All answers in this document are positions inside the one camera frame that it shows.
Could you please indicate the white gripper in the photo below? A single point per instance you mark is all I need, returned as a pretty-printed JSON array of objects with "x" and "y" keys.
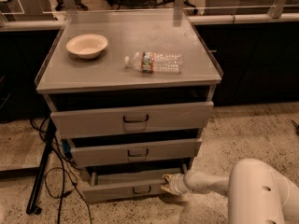
[{"x": 176, "y": 184}]

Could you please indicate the grey bottom drawer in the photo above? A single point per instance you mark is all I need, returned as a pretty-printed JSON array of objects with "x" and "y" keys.
[{"x": 128, "y": 185}]

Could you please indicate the grey drawer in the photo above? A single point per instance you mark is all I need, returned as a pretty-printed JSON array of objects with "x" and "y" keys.
[
  {"x": 134, "y": 119},
  {"x": 136, "y": 152},
  {"x": 128, "y": 185}
]

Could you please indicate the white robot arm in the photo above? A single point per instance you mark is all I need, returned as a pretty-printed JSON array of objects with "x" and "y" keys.
[{"x": 256, "y": 192}]

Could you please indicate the grey middle drawer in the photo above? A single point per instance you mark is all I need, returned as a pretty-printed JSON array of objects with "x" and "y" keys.
[{"x": 136, "y": 152}]

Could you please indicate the grey top drawer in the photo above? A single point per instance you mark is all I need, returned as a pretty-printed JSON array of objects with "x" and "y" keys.
[{"x": 134, "y": 119}]

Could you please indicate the grey drawer cabinet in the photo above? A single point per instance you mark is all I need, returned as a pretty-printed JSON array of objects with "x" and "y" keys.
[{"x": 69, "y": 83}]

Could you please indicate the clear plastic water bottle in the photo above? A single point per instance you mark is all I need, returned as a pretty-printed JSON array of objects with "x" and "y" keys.
[{"x": 155, "y": 62}]

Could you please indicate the black metal stand leg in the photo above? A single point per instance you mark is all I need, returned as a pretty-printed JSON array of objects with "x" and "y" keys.
[{"x": 49, "y": 136}]

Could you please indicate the white paper bowl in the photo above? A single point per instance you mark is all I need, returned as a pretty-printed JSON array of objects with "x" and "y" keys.
[{"x": 87, "y": 46}]

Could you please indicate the white horizontal rail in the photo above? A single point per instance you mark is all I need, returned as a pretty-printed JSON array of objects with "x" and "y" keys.
[{"x": 196, "y": 20}]

